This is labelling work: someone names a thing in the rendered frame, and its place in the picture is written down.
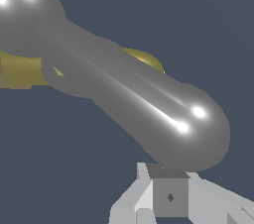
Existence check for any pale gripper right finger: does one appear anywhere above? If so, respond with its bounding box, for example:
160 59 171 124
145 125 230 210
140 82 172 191
170 164 254 224

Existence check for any brass yellow faucet body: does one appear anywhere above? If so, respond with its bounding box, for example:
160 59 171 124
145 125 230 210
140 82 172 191
0 47 166 87

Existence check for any shiny grey faucet handle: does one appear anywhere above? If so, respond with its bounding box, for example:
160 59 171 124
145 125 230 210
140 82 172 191
0 0 231 172

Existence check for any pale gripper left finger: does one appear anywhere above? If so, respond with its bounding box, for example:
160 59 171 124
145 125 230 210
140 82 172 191
108 162 172 224

